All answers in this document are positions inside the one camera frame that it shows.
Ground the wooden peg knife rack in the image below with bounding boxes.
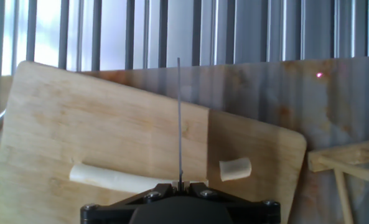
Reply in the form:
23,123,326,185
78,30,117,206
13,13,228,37
307,139,369,224

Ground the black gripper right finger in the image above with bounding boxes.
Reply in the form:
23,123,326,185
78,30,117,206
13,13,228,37
180,182,281,224

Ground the white scallion stalk piece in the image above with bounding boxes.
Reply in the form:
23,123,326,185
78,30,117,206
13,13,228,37
68,164,209,194

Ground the short cut scallion piece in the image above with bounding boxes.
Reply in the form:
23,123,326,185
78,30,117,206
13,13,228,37
218,157,253,182

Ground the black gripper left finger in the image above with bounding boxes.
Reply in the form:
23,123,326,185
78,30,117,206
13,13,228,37
80,183,180,224

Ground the wooden cutting board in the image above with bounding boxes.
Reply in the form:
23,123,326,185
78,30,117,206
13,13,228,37
0,60,307,224

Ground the steel cleaver knife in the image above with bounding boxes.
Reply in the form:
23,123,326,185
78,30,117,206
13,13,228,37
176,57,184,191

